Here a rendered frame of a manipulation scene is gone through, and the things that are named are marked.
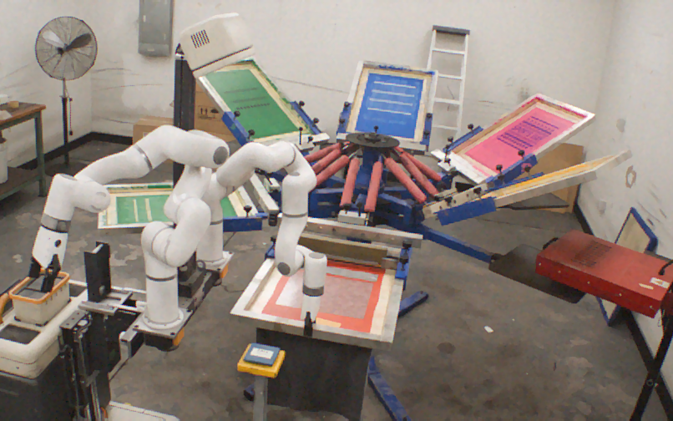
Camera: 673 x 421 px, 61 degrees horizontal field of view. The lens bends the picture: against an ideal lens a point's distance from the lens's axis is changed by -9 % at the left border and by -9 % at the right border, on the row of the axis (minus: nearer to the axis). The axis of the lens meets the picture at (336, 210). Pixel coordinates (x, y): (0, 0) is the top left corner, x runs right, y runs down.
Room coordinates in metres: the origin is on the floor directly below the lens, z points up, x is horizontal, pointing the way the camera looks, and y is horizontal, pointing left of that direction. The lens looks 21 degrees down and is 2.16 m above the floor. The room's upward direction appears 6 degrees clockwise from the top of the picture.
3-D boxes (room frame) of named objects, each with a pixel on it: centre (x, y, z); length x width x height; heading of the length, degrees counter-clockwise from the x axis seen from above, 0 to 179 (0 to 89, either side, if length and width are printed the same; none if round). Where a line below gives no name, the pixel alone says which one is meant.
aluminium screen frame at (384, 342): (2.23, 0.00, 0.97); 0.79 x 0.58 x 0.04; 172
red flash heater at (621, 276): (2.39, -1.27, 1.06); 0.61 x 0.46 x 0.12; 52
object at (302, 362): (1.94, 0.04, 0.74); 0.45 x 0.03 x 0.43; 82
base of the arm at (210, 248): (2.01, 0.46, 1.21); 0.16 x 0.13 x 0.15; 83
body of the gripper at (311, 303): (1.86, 0.05, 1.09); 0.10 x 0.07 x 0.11; 171
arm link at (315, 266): (1.89, 0.08, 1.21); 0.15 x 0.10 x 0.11; 69
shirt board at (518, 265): (2.86, -0.68, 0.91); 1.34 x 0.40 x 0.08; 52
